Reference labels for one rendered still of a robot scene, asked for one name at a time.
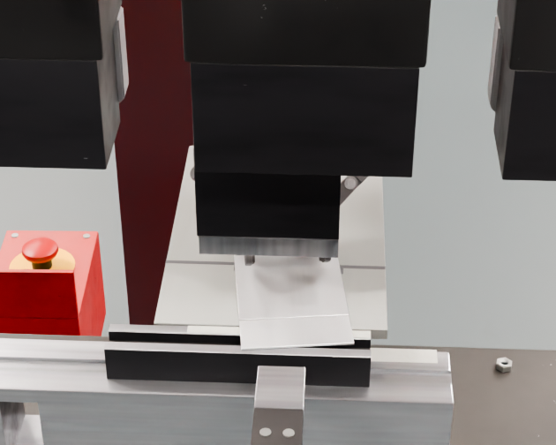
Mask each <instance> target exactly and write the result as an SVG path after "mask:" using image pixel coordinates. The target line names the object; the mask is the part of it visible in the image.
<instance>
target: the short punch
mask: <svg viewBox="0 0 556 445"><path fill-rule="evenodd" d="M194 181H195V201H196V222H197V236H198V237H199V254H227V255H258V256H289V257H321V258H338V247H339V224H340V198H341V176H328V175H293V174H259V173H224V172H196V171H195V169H194Z"/></svg>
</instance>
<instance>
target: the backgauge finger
mask: <svg viewBox="0 0 556 445"><path fill-rule="evenodd" d="M304 386H305V367H295V366H258V372H257V381H256V391H255V401H254V411H253V421H252V439H251V445H303V424H304Z"/></svg>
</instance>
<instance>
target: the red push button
mask: <svg viewBox="0 0 556 445"><path fill-rule="evenodd" d="M57 253H58V246H57V243H56V241H54V240H53V239H51V238H34V239H31V240H29V241H27V242H26V243H25V244H24V245H23V247H22V255H23V257H24V258H25V259H26V260H28V261H30V262H32V268H33V269H51V267H52V260H53V259H54V258H55V257H56V255H57Z"/></svg>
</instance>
